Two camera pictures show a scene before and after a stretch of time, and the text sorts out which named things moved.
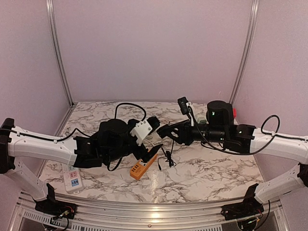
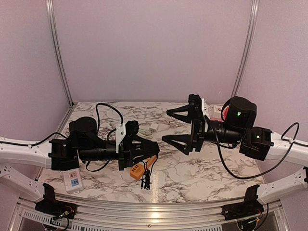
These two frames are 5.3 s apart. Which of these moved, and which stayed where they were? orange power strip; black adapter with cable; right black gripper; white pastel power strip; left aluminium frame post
Moved: right black gripper; black adapter with cable
Stayed: left aluminium frame post; orange power strip; white pastel power strip
